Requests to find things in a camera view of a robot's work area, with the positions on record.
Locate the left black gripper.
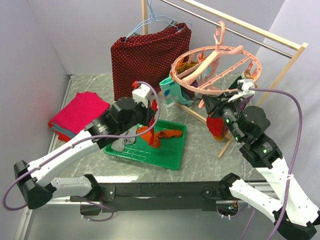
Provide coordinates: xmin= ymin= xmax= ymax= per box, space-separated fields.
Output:
xmin=119 ymin=98 xmax=157 ymax=134

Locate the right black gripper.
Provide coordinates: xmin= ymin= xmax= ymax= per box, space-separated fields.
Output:
xmin=201 ymin=90 xmax=245 ymax=142

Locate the red white patterned sock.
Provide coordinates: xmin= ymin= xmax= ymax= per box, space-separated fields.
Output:
xmin=206 ymin=116 xmax=225 ymax=133

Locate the pink round clip hanger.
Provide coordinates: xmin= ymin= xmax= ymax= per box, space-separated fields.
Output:
xmin=170 ymin=21 xmax=262 ymax=96

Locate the maroon yellow striped sock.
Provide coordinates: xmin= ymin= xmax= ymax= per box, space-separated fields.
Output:
xmin=238 ymin=98 xmax=251 ymax=112

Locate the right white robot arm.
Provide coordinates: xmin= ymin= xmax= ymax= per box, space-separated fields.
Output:
xmin=202 ymin=93 xmax=320 ymax=240

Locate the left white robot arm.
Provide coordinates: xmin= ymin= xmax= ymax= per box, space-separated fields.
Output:
xmin=13 ymin=97 xmax=160 ymax=210

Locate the orange sock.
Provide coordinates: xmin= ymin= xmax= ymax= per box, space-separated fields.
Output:
xmin=155 ymin=129 xmax=184 ymax=140
xmin=139 ymin=129 xmax=161 ymax=149

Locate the grey white sock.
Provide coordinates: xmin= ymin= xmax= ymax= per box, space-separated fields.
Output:
xmin=111 ymin=126 xmax=138 ymax=152

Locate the teal patterned hanging sock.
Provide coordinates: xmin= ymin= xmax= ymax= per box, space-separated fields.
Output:
xmin=159 ymin=76 xmax=185 ymax=106

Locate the maroon purple hanging sock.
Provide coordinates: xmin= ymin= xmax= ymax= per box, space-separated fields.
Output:
xmin=177 ymin=61 xmax=199 ymax=75

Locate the green plastic tray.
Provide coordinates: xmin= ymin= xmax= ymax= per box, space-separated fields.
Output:
xmin=103 ymin=119 xmax=187 ymax=170

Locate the dark red dotted garment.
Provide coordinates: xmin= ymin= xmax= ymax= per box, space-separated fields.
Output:
xmin=110 ymin=23 xmax=192 ymax=101

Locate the folded pink cloth stack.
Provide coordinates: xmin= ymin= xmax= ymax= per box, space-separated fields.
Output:
xmin=48 ymin=91 xmax=110 ymax=142

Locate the black base crossbar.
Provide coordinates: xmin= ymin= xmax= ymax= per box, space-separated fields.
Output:
xmin=69 ymin=181 xmax=251 ymax=217

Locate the wooden clothes rack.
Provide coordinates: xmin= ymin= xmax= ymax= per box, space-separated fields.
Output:
xmin=140 ymin=0 xmax=309 ymax=159

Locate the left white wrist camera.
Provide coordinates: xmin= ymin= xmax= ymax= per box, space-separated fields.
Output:
xmin=132 ymin=82 xmax=154 ymax=107

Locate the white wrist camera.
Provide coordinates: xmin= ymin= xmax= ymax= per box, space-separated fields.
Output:
xmin=228 ymin=78 xmax=255 ymax=103
xmin=132 ymin=82 xmax=154 ymax=107

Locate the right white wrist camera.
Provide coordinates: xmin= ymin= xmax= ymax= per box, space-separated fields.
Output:
xmin=228 ymin=78 xmax=255 ymax=103

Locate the blue wire hanger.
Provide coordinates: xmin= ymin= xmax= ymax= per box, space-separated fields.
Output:
xmin=124 ymin=0 xmax=184 ymax=42

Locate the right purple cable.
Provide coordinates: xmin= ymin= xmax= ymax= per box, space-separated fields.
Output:
xmin=239 ymin=87 xmax=303 ymax=240

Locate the aluminium frame rail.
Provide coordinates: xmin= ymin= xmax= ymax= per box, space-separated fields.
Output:
xmin=13 ymin=74 xmax=101 ymax=240

